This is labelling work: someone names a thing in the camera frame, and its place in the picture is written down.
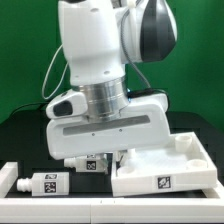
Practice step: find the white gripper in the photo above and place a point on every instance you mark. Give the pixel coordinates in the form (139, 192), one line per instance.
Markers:
(143, 123)

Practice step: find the white square tabletop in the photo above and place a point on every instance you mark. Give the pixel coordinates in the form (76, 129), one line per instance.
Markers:
(181, 165)

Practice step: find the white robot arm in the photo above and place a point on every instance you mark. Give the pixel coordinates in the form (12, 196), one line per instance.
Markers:
(99, 114)

